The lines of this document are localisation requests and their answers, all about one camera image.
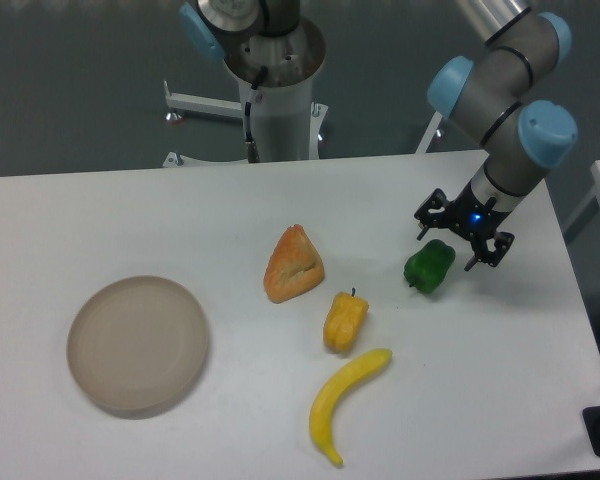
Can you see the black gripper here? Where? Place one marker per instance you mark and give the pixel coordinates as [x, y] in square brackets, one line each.
[476, 220]

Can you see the green toy pepper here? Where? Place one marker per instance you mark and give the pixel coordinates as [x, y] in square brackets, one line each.
[426, 270]

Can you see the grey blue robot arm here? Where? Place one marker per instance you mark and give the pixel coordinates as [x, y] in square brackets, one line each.
[523, 142]

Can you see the yellow toy pepper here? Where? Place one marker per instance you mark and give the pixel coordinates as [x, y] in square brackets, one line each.
[344, 321]

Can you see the orange toy bread wedge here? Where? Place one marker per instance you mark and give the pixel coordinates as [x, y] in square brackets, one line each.
[294, 268]

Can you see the yellow toy banana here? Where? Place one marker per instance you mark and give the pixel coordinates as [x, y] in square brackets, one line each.
[348, 377]

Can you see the beige round plate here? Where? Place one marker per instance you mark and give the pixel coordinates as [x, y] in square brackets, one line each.
[137, 347]

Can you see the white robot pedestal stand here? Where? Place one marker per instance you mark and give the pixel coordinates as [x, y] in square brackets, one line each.
[290, 74]

